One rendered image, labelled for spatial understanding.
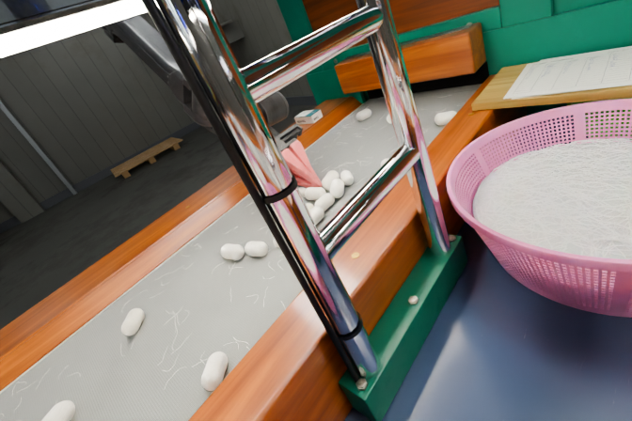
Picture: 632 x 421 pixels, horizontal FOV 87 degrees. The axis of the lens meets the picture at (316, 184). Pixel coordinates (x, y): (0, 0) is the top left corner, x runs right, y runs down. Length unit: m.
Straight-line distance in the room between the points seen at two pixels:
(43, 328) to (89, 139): 5.57
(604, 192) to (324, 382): 0.31
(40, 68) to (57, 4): 5.84
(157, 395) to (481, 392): 0.29
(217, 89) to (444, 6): 0.59
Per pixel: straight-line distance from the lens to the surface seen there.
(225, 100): 0.18
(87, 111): 6.09
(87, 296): 0.60
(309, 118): 0.78
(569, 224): 0.39
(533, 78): 0.61
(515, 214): 0.41
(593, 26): 0.67
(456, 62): 0.66
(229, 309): 0.41
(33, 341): 0.61
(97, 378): 0.48
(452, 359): 0.36
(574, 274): 0.33
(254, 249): 0.44
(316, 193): 0.49
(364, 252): 0.34
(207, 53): 0.18
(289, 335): 0.31
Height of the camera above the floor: 0.98
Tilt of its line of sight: 26 degrees down
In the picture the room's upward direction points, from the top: 24 degrees counter-clockwise
